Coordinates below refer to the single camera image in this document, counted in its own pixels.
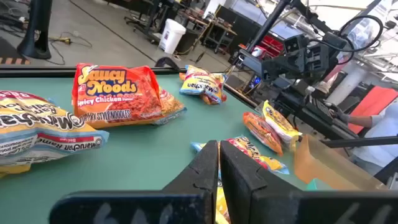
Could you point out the black desk crossbar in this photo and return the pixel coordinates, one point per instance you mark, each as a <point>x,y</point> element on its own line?
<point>357,142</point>

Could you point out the white pillar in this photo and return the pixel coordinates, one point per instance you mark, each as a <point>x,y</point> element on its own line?
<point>346,85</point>

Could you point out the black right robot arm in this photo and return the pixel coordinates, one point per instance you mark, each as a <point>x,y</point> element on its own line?
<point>292,105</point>

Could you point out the red storage bins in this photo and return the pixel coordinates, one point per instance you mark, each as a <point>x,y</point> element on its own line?
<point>272,43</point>

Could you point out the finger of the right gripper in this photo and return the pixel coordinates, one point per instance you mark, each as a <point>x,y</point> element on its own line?
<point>253,69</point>
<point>250,57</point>

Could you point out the black keyboard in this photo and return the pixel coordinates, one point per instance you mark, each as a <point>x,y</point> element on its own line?
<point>320,110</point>

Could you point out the yellow creamy chicken noodle pack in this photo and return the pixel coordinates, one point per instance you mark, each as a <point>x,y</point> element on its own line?
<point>221,205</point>
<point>280,124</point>

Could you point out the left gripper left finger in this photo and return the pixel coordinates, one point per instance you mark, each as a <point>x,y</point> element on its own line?
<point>140,208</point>

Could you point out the red snack packets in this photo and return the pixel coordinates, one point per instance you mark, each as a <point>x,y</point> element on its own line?
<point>140,155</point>

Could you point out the red board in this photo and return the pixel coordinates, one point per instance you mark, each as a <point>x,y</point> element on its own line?
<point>376,102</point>

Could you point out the amber plastic bin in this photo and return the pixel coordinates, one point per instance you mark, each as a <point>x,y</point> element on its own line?
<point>335,168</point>

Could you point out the teal plastic bin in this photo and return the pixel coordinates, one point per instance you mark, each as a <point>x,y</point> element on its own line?
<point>311,186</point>

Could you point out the white trash bin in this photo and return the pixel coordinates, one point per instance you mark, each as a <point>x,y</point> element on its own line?
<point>171,37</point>

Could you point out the white-red snack packets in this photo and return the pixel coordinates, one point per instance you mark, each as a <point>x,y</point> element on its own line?
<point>202,84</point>

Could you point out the black cabinet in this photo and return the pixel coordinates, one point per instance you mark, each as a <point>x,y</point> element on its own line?
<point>242,28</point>

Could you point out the person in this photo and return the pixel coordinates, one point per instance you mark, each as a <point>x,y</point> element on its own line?
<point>382,140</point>

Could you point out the black desk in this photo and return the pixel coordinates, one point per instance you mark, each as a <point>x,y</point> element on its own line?
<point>342,130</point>

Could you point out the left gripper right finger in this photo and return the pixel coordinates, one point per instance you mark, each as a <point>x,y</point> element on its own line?
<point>295,208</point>

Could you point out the black floor stand base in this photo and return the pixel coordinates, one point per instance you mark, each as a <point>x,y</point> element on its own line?
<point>37,31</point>

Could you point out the wooden top workbench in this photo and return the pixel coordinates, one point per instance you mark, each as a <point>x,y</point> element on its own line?
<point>222,28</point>

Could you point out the small blue-lit electronic box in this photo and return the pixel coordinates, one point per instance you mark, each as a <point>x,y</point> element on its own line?
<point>256,81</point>

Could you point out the person's forearm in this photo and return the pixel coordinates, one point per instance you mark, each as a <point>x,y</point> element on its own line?
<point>363,120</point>

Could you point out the black hazard-striped floor mat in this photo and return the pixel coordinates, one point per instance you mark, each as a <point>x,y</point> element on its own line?
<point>9,49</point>

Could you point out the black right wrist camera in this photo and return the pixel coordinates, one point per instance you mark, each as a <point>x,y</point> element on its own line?
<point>293,43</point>

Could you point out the black frame pole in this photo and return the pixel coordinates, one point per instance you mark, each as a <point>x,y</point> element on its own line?
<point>267,23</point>

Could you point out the person's hand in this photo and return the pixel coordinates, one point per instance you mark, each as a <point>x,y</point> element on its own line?
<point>340,116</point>

